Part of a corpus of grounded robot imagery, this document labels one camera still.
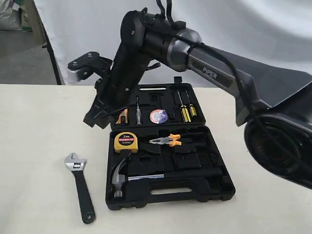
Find claw hammer black grip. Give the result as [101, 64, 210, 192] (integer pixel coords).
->
[111, 158, 222, 197]

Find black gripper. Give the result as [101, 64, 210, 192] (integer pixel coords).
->
[83, 46, 151, 129]

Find black electrical tape roll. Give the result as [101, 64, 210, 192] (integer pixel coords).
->
[149, 109, 169, 124]

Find white backdrop cloth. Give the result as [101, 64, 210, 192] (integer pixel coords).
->
[35, 0, 312, 85]

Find white sack in background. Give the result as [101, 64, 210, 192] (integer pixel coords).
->
[0, 0, 21, 31]

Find long yellow black screwdriver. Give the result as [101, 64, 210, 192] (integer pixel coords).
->
[177, 91, 191, 122]

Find orange utility knife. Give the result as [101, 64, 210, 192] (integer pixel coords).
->
[116, 109, 128, 124]

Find short yellow black screwdriver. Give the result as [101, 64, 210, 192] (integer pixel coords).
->
[186, 91, 197, 117]

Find adjustable wrench black handle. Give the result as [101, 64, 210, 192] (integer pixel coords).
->
[64, 153, 96, 224]

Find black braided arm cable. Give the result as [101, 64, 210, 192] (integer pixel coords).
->
[143, 0, 293, 147]

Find orange handled pliers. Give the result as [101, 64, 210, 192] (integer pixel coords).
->
[149, 134, 182, 147]

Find clear test pen screwdriver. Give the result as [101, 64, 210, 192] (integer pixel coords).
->
[136, 96, 141, 125]

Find wrist camera with black bracket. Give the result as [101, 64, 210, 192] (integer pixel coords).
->
[67, 51, 113, 82]

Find black plastic tool case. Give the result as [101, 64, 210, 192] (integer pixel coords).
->
[105, 77, 235, 210]

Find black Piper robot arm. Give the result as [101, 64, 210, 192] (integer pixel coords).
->
[84, 9, 312, 188]

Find black backdrop stand pole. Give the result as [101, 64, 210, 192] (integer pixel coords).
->
[32, 0, 62, 85]

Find yellow tape measure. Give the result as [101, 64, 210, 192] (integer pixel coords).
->
[114, 132, 138, 153]

